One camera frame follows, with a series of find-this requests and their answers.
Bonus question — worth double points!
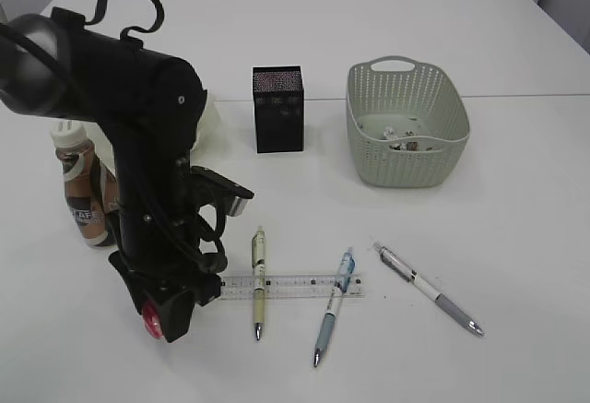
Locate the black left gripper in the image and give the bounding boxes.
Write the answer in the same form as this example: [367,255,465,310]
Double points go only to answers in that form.
[111,136,222,343]

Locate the red pencil sharpener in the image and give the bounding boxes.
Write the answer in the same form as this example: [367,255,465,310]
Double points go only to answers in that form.
[141,302,163,339]

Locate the brown Nescafe coffee bottle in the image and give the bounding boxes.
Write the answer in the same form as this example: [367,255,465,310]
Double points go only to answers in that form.
[50,120,119,247]

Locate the clear plastic ruler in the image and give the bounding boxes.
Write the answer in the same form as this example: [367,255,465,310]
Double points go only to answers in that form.
[218,273,365,302]

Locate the light blue pen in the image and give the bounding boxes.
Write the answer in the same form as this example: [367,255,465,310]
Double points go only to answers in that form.
[313,247,356,368]

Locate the white grey pen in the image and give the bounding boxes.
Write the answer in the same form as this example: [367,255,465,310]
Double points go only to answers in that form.
[372,241,485,338]

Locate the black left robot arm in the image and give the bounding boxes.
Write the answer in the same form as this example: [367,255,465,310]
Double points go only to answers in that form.
[1,8,234,342]

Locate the cream patterned pen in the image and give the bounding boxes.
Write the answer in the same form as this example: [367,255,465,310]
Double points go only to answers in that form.
[252,226,266,341]

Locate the black mesh pen holder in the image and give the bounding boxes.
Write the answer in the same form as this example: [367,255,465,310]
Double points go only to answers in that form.
[252,65,304,153]

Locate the green plastic basket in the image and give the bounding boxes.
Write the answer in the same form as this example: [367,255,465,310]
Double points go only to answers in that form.
[346,57,470,188]

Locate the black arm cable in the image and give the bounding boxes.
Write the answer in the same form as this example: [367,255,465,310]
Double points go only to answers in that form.
[0,0,230,275]

